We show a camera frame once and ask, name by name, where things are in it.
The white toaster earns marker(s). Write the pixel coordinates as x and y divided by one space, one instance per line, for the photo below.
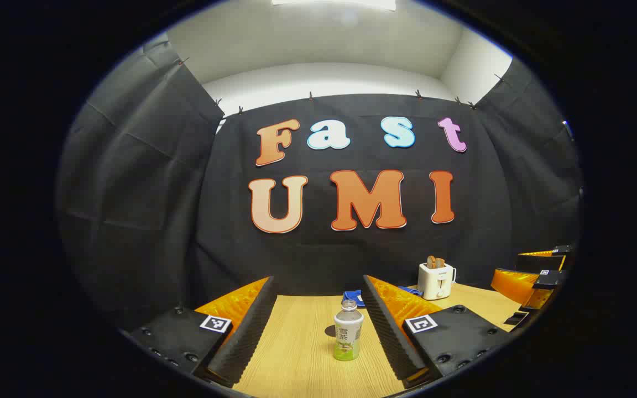
434 282

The small black block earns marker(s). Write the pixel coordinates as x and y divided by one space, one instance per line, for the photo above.
516 319

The ceiling light panel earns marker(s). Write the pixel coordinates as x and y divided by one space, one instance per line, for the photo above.
329 3

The black backdrop cloth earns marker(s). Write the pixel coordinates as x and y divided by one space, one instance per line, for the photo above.
141 193

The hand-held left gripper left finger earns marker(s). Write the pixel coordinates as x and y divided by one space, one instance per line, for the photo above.
252 331

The blue cloth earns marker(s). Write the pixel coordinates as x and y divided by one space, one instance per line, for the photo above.
354 294

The white green label water bottle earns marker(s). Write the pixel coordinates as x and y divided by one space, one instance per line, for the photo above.
348 331

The brown toast slice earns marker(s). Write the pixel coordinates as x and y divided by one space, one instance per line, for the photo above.
431 262
440 262

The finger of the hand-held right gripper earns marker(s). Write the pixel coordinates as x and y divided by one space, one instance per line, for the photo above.
517 284
539 263

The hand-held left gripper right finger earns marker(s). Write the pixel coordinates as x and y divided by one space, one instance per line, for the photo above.
387 331

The dark round coaster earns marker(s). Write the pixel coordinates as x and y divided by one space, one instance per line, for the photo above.
328 331

